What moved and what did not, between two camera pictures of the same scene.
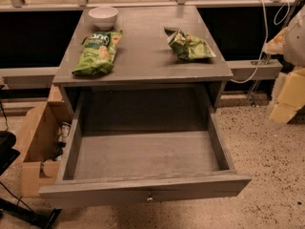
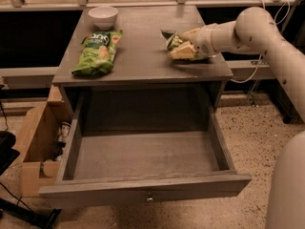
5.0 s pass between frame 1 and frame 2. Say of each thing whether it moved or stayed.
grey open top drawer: stayed
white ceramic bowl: stayed
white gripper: moved
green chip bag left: stayed
